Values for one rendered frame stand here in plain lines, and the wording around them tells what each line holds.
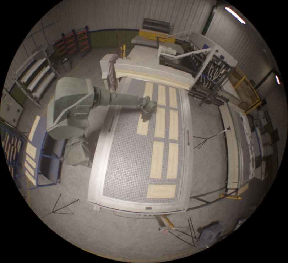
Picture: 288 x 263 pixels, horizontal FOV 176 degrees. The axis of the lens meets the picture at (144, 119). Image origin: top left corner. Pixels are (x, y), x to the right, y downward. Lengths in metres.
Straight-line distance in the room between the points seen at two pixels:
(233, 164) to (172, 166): 2.77
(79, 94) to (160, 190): 1.71
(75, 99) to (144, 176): 1.46
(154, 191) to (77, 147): 1.41
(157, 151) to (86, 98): 1.40
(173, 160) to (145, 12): 6.72
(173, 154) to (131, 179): 0.85
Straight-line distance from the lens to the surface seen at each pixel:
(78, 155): 1.56
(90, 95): 0.67
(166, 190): 1.80
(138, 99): 1.11
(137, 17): 6.50
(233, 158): 4.01
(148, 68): 2.50
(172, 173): 1.77
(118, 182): 1.67
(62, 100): 0.65
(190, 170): 2.01
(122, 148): 1.65
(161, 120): 1.89
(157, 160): 1.67
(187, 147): 1.97
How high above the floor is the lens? 2.49
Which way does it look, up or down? 62 degrees down
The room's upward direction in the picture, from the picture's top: 17 degrees clockwise
